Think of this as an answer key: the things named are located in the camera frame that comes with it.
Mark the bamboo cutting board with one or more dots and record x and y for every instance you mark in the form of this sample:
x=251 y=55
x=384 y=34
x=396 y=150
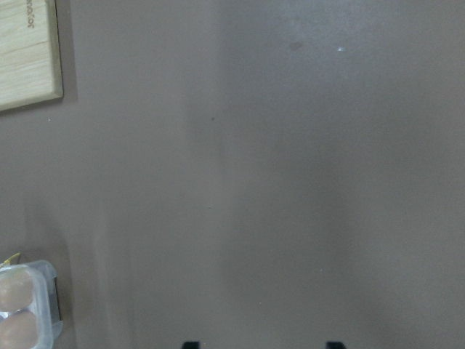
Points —
x=30 y=53

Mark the clear plastic egg box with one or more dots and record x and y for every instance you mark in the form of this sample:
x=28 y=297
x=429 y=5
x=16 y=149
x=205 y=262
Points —
x=45 y=305

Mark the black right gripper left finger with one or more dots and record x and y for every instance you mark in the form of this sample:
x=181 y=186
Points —
x=191 y=345

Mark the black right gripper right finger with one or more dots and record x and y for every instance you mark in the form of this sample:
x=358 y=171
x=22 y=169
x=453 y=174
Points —
x=334 y=345

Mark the yellow rubber band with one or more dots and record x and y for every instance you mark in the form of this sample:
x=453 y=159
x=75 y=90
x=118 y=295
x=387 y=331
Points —
x=10 y=260

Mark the brown egg in box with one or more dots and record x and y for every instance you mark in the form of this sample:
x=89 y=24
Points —
x=16 y=290
x=19 y=331

